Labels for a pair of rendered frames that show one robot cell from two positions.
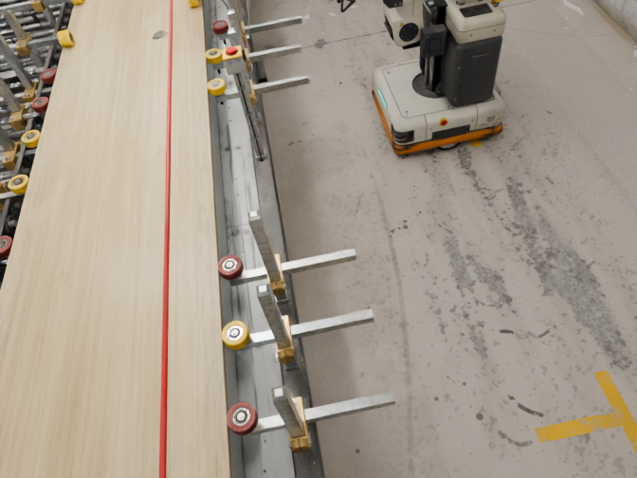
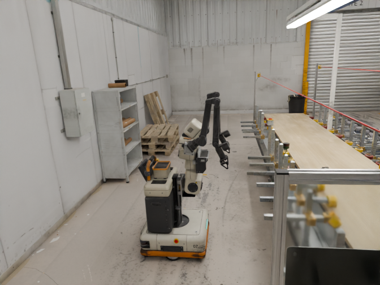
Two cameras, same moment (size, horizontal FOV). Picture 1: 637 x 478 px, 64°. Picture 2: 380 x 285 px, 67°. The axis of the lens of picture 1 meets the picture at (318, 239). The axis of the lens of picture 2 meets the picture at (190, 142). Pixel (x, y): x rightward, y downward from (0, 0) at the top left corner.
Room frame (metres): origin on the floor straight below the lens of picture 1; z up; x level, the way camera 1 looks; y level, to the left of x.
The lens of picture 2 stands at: (5.18, -0.27, 1.93)
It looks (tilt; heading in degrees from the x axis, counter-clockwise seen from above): 16 degrees down; 189
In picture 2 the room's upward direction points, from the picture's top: 3 degrees counter-clockwise
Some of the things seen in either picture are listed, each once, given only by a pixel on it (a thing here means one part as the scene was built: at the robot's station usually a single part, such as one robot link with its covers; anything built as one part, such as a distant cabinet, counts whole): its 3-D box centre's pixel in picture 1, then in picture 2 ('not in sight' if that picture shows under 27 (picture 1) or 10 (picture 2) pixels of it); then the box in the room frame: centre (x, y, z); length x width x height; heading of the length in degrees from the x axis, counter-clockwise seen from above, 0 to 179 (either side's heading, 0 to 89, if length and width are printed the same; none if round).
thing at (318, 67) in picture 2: not in sight; (316, 94); (-0.38, 1.25, 1.25); 0.15 x 0.08 x 1.10; 1
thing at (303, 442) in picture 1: (297, 424); not in sight; (0.47, 0.16, 0.80); 0.14 x 0.06 x 0.05; 1
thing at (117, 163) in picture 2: not in sight; (120, 132); (0.48, -2.25, 0.78); 0.90 x 0.45 x 1.55; 1
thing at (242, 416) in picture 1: (245, 422); not in sight; (0.48, 0.29, 0.85); 0.08 x 0.08 x 0.11
